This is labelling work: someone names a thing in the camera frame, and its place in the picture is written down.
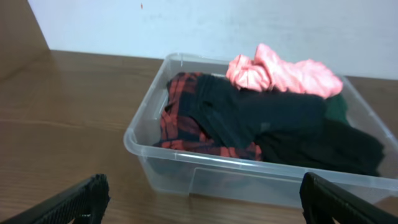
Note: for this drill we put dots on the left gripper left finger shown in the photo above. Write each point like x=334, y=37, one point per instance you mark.
x=85, y=202

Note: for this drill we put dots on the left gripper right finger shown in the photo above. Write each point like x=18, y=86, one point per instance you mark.
x=326, y=203

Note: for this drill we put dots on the black cloth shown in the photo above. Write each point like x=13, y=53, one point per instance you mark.
x=337, y=147

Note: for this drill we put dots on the green garment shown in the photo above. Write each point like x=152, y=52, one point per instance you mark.
x=336, y=109

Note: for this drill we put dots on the dark navy garment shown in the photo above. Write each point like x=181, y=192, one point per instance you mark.
x=236, y=117

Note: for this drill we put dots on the red navy plaid shirt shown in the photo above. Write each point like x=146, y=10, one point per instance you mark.
x=179, y=131

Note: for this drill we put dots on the pink garment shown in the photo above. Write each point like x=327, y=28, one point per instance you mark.
x=267, y=71

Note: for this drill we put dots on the clear plastic storage bin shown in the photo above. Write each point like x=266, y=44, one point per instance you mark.
x=177, y=172

